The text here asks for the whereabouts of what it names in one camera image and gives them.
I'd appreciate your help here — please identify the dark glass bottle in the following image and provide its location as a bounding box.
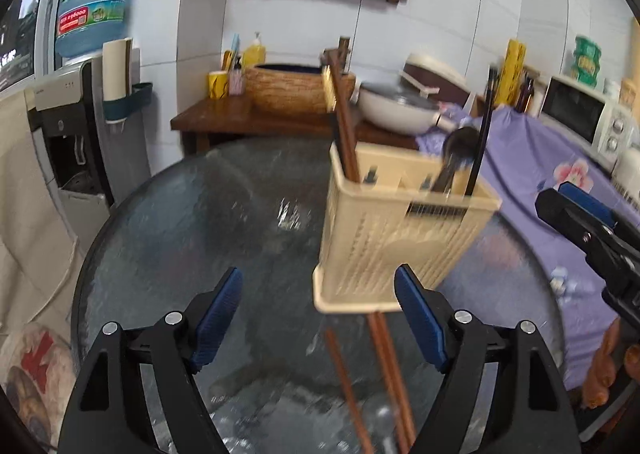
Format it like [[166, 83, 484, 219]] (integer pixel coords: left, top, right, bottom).
[[515, 73, 535, 114]]

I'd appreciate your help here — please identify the water dispenser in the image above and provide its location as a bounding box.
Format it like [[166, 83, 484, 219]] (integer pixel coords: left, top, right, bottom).
[[29, 55, 153, 251]]

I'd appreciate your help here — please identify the purple floral cloth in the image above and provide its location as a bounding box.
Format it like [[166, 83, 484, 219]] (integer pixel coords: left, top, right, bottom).
[[414, 101, 640, 392]]

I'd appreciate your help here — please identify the yellow roll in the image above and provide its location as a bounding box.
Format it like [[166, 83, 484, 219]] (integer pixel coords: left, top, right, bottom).
[[495, 39, 526, 106]]

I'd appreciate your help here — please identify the beige fabric cover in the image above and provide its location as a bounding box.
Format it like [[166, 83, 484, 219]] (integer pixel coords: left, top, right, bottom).
[[0, 91, 84, 341]]

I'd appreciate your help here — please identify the right hand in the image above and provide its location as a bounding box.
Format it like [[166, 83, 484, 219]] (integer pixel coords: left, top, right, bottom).
[[582, 318, 639, 408]]

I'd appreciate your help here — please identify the yellow soap bottle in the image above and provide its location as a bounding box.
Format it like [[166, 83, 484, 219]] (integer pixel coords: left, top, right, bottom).
[[242, 32, 266, 69]]

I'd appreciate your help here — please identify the brown white rice cooker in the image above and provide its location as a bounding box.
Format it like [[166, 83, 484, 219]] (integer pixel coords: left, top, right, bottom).
[[399, 53, 471, 106]]

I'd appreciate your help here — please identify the green jar stack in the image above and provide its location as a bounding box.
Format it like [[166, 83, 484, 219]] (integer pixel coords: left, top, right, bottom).
[[570, 36, 602, 88]]

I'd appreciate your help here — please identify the woven basin sink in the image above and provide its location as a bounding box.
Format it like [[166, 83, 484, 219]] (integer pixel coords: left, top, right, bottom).
[[244, 64, 326, 116]]

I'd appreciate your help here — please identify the window with frame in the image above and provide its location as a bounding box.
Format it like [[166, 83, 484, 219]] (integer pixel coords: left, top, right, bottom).
[[1, 0, 54, 91]]

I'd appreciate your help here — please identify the black chopstick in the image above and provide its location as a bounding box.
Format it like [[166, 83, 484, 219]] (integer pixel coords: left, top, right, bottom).
[[464, 65, 499, 196]]

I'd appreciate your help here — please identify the brown wooden counter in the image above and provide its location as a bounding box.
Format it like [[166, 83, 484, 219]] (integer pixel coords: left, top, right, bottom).
[[169, 94, 421, 155]]

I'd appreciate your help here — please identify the yellow mug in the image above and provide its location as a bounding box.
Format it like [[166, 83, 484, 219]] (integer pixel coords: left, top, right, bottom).
[[207, 70, 229, 100]]

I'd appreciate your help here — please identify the white microwave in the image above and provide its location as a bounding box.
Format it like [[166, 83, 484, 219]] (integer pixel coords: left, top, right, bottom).
[[538, 76, 639, 172]]

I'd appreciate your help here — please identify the white pot with lid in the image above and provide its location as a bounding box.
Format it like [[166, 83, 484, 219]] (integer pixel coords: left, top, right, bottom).
[[357, 82, 459, 136]]

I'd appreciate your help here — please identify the wooden chopstick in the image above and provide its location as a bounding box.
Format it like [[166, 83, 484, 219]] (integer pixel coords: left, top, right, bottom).
[[320, 48, 360, 183], [324, 327, 374, 454], [336, 36, 360, 183], [374, 312, 416, 448], [367, 312, 409, 453]]

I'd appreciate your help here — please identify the beige plastic utensil basket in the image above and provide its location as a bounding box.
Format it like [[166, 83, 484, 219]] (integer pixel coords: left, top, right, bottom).
[[312, 143, 501, 313]]

